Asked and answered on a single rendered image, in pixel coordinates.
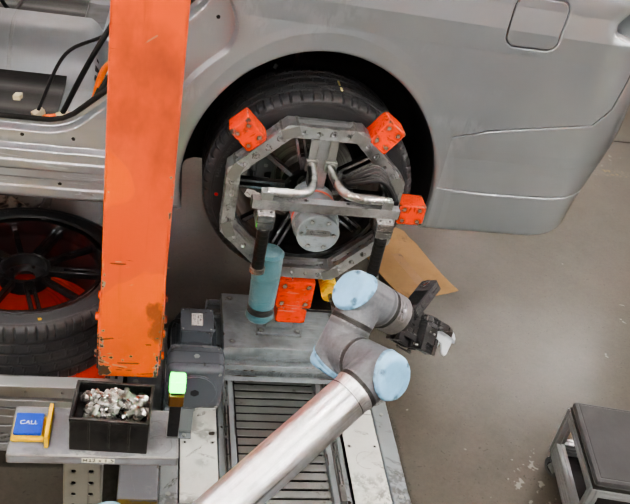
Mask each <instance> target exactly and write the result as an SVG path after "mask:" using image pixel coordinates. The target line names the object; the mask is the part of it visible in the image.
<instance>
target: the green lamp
mask: <svg viewBox="0 0 630 504"><path fill-rule="evenodd" d="M185 388H186V373H176V372H172V373H171V374H170V385H169V392H170V393H185Z"/></svg>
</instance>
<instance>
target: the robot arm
mask: <svg viewBox="0 0 630 504"><path fill-rule="evenodd" d="M440 289H441V288H440V286H439V284H438V282H437V280H426V281H422V282H421V283H420V284H419V285H418V287H417V288H416V289H415V290H414V292H413V293H412V294H411V295H410V297H409V298H407V297H405V296H404V295H402V294H400V293H399V292H397V291H396V290H394V289H392V288H391V287H389V286H387V285H386V284H384V283H382V282H381V281H379V280H378V279H376V278H375V277H374V276H373V275H371V274H367V273H366V272H364V271H361V270H353V271H350V272H347V273H346V274H344V275H343V276H342V277H341V278H340V279H339V280H338V281H337V283H336V284H335V286H334V289H333V293H332V299H333V302H334V305H335V308H334V310H333V312H332V314H331V316H330V318H329V320H328V322H327V324H326V326H325V328H324V330H323V332H322V334H321V336H320V338H319V340H318V342H317V344H316V345H315V346H314V348H313V352H312V354H311V356H310V362H311V363H312V365H314V366H315V367H316V368H317V369H319V370H321V371H322V372H324V373H325V374H327V375H328V376H330V377H332V378H334V380H332V381H331V382H330V383H329V384H328V385H327V386H326V387H324V388H323V389H322V390H321V391H320V392H319V393H318V394H316V395H315V396H314V397H313V398H312V399H311V400H310V401H308V402H307V403H306V404H305V405H304V406H303V407H302V408H300V409H299V410H298V411H297V412H296V413H295V414H294V415H292V416H291V417H290V418H289V419H288V420H287V421H286V422H284V423H283V424H282V425H281V426H280V427H279V428H278V429H276V430H275V431H274V432H273V433H272V434H271V435H270V436H268V437H267V438H266V439H265V440H264V441H263V442H262V443H260V444H259V445H258V446H257V447H256V448H255V449H254V450H252V451H251V452H250V453H249V454H248V455H247V456H246V457H244V458H243V459H242V460H241V461H240V462H239V463H238V464H236V465H235V466H234V467H233V468H232V469H231V470H230V471H228V472H227V473H226V474H225V475H224V476H223V477H222V478H220V479H219V480H218V481H217V482H216V483H215V484H214V485H212V486H211V487H210V488H209V489H208V490H207V491H206V492H204V493H203V494H202V495H201V496H200V497H199V498H198V499H196V500H195V501H194V502H193V503H192V504H265V503H266V502H267V501H268V500H270V499H271V498H272V497H273V496H274V495H275V494H276V493H277V492H278V491H279V490H281V489H282V488H283V487H284V486H285V485H286V484H287V483H288V482H289V481H290V480H291V479H293V478H294V477H295V476H296V475H297V474H298V473H299V472H300V471H301V470H302V469H304V468H305V467H306V466H307V465H308V464H309V463H310V462H311V461H312V460H313V459H315V458H316V457H317V456H318V455H319V454H320V453H321V452H322V451H323V450H324V449H325V448H327V447H328V446H329V445H330V444H331V443H332V442H333V441H334V440H335V439H336V438H338V437H339V436H340V435H341V434H342V433H343V432H344V431H345V430H346V429H347V428H349V427H350V426H351V425H352V424H353V423H354V422H355V421H356V420H357V419H358V418H360V417H361V416H362V415H363V414H364V413H365V412H366V411H367V410H370V409H371V408H372V407H373V406H374V405H376V404H377V403H378V402H379V401H380V400H383V401H393V400H396V399H398V398H399V397H400V396H401V395H402V394H403V393H404V392H405V390H406V388H407V386H408V384H409V380H410V367H409V364H408V362H407V360H406V359H405V358H404V357H403V356H402V355H400V354H398V353H397V352H396V351H395V350H393V349H388V348H386V347H384V346H382V345H380V344H378V343H376V342H374V341H371V340H369V339H368V338H369V336H370V334H371V332H372V330H373V328H374V327H375V328H377V329H379V330H380V331H382V332H384V333H386V334H387V335H386V338H387V339H389V340H390V341H392V342H394V343H396V347H398V348H400V349H402V350H404V351H405V352H407V353H409V354H411V350H418V351H420V352H422V353H423V354H425V355H432V356H435V352H436V349H437V347H438V345H439V343H440V349H441V354H442V355H443V356H445V355H446V354H447V352H448V349H449V347H450V345H451V343H453V344H454V343H455V335H454V333H453V330H452V328H451V327H450V326H449V325H447V324H446V323H444V322H442V321H440V320H439V319H438V318H436V317H434V316H432V315H428V314H424V312H423V311H424V310H425V309H426V308H427V306H428V305H429V304H430V302H431V301H432V300H433V299H434V297H435V296H436V295H437V293H438V292H439V291H440ZM402 347H404V348H408V349H407V350H406V349H404V348H402Z"/></svg>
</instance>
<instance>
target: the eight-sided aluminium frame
mask: <svg viewBox="0 0 630 504"><path fill-rule="evenodd" d="M318 132H320V133H318ZM332 134H333V135H332ZM266 135H267V140H266V141H265V142H263V143H262V144H261V145H259V146H258V147H256V148H255V149H253V150H252V151H251V152H247V151H246V149H245V148H244V147H242V148H241V149H239V150H238V151H236V152H234V153H233V154H232V155H231V156H229V157H228V158H227V162H226V165H225V178H224V186H223V194H222V201H221V209H220V212H219V216H220V217H219V229H220V232H221V233H222V234H223V235H224V237H225V238H227V239H228V240H229V241H230V242H231V243H232V244H233V245H234V246H235V247H236V248H237V249H238V250H239V251H240V252H241V253H242V254H243V255H244V256H245V257H246V258H247V259H248V260H249V261H250V262H251V263H252V258H253V251H254V245H255V240H254V239H253V238H252V237H251V236H250V235H249V234H248V233H247V232H246V231H245V230H244V229H243V228H242V227H241V226H240V225H239V224H238V223H237V222H236V221H235V220H234V218H235V211H236V204H237V197H238V190H239V182H240V175H241V173H243V172H244V171H246V170H247V169H249V168H250V167H251V166H253V165H254V164H256V163H257V162H259V161H260V160H262V159H263V158H264V157H266V156H267V155H269V154H270V153H272V152H273V151H274V150H276V149H277V148H279V147H280V146H282V145H283V144H285V143H286V142H287V141H289V140H290V139H292V138H302V139H320V140H322V141H331V140H333V141H339V142H343V143H353V144H358V146H359V147H360V148H361V149H362V151H363V152H364V153H365V154H366V156H367V157H368V158H369V160H370V161H371V162H372V163H373V165H378V166H380V167H382V168H383V169H384V170H385V171H386V173H387V175H388V177H389V179H390V181H391V184H392V186H393V187H394V190H395V192H396V195H397V198H398V200H399V205H400V201H401V197H402V193H403V192H404V186H405V182H404V180H403V177H402V175H401V173H400V172H399V170H398V168H397V167H395V165H394V164H393V163H392V161H391V160H390V159H389V157H388V156H387V155H386V154H382V153H381V152H380V151H379V150H378V149H377V147H375V146H374V145H373V144H372V143H371V142H370V141H371V137H370V134H369V131H368V129H367V128H366V127H365V126H364V125H363V124H362V123H356V122H354V121H352V122H346V121H336V120H326V119H317V118H307V117H298V116H286V117H285V118H283V119H281V120H279V122H278V123H276V124H275V125H273V126H272V127H271V128H269V129H268V130H266ZM399 205H398V206H399ZM374 239H375V238H374V235H373V232H372V230H371V231H370V232H368V233H367V234H365V235H364V236H362V237H360V238H359V239H357V240H356V241H354V242H353V243H351V244H349V245H348V246H346V247H345V248H343V249H342V250H340V251H339V252H337V253H335V254H334V255H332V256H331V257H329V258H328V259H317V258H303V257H288V256H284V258H283V263H282V271H281V276H283V277H295V278H311V279H323V280H332V279H334V278H335V277H339V275H340V274H342V273H343V272H345V271H347V270H348V269H350V268H351V267H353V266H354V265H356V264H358V263H359V262H361V261H362V260H364V259H366V258H367V257H369V256H370V255H371V251H372V247H373V243H374Z"/></svg>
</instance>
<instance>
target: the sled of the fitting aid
mask: <svg viewBox="0 0 630 504"><path fill-rule="evenodd" d="M205 309H212V310H213V315H214V320H215V323H216V346H218V347H221V348H222V335H221V313H220V300H217V299H206V304H205ZM225 367H226V370H225V379H224V380H230V381H256V382H281V383H307V384H329V383H330V382H331V381H332V380H334V378H332V377H330V376H328V375H327V374H325V373H324V372H322V371H321V370H319V369H317V368H316V367H315V366H314V365H312V363H311V362H310V359H287V358H265V357H242V356H225Z"/></svg>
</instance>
